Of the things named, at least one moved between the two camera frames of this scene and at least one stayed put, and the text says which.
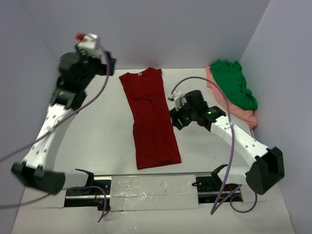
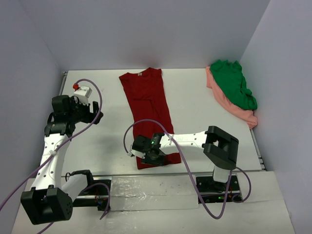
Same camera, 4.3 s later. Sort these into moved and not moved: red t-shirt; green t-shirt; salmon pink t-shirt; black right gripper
Moved: black right gripper
Not moved: green t-shirt; red t-shirt; salmon pink t-shirt
